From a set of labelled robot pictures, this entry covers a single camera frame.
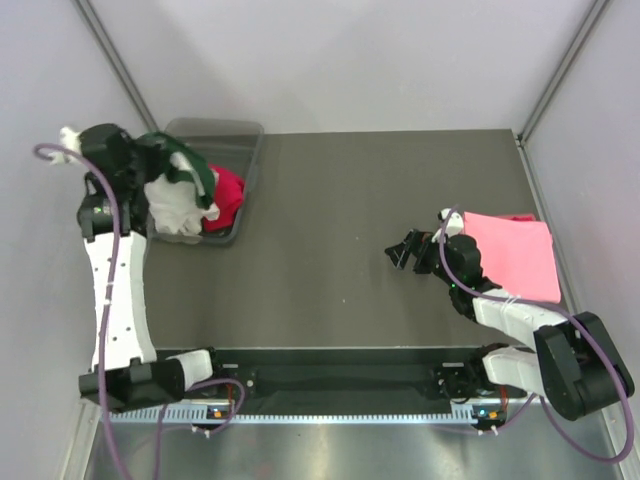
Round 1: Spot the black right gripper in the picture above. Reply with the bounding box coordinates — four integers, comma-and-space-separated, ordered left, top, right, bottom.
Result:
386, 229, 460, 287

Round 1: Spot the white and green t-shirt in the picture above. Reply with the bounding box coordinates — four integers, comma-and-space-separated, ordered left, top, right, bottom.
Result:
136, 131, 220, 237

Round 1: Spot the pink t-shirt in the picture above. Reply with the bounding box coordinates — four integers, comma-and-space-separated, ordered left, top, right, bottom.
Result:
464, 212, 561, 303

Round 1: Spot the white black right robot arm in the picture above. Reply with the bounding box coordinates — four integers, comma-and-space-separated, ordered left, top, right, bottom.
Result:
384, 230, 635, 421

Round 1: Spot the crimson red t-shirt in bin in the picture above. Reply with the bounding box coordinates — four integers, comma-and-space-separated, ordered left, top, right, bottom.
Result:
202, 164, 245, 233

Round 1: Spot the clear grey plastic bin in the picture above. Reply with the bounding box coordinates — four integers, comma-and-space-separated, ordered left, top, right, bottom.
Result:
153, 117, 264, 247

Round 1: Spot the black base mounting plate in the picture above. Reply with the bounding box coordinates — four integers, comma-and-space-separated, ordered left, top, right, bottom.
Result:
215, 347, 498, 401

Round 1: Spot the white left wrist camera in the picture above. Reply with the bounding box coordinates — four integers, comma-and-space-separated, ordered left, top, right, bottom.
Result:
49, 126, 81, 165

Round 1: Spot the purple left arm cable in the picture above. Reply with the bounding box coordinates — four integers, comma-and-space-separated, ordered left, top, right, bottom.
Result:
32, 143, 247, 480

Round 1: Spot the left aluminium frame post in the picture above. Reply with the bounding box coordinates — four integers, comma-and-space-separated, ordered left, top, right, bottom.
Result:
71, 0, 159, 131

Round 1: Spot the aluminium frame post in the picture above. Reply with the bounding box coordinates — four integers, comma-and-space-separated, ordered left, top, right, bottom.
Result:
515, 0, 613, 148
71, 0, 159, 131

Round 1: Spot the grey slotted cable duct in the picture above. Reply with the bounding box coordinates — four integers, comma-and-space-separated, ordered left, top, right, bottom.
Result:
99, 399, 506, 426

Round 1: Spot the right aluminium frame post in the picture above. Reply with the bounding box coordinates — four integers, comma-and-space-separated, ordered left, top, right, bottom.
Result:
515, 0, 613, 148

